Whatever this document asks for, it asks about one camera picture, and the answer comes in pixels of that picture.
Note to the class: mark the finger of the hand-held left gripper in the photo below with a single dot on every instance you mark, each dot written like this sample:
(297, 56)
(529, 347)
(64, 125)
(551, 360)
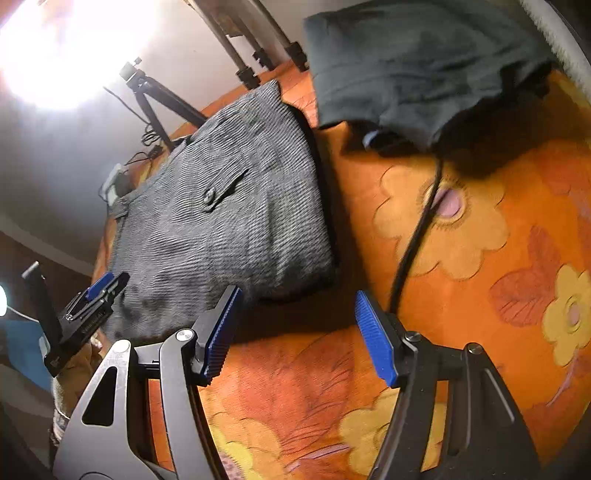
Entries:
(117, 285)
(99, 285)

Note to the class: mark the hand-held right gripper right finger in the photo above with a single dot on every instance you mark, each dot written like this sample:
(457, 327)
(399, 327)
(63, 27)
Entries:
(375, 341)

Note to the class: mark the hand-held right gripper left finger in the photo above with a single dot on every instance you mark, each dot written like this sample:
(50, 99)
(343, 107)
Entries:
(220, 334)

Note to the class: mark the grey shorts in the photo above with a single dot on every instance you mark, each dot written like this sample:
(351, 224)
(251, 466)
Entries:
(221, 207)

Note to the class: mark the person's left forearm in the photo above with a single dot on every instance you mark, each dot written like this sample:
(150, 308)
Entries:
(78, 369)

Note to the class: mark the blue cloth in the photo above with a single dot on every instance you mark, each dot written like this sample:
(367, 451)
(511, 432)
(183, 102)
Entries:
(23, 346)

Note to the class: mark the orange floral blanket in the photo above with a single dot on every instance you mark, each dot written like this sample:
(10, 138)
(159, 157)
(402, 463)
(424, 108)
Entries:
(461, 323)

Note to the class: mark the white power strip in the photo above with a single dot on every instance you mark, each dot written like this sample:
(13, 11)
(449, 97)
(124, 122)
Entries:
(115, 184)

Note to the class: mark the black tripod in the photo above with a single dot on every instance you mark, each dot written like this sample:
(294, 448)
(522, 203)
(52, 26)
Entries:
(141, 90)

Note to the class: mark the metal-legged chair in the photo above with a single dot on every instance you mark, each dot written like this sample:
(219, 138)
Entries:
(244, 50)

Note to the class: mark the dark green garment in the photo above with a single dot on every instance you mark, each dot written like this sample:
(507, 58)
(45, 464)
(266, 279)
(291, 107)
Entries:
(406, 69)

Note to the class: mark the white fabric edge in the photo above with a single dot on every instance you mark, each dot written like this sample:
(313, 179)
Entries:
(558, 41)

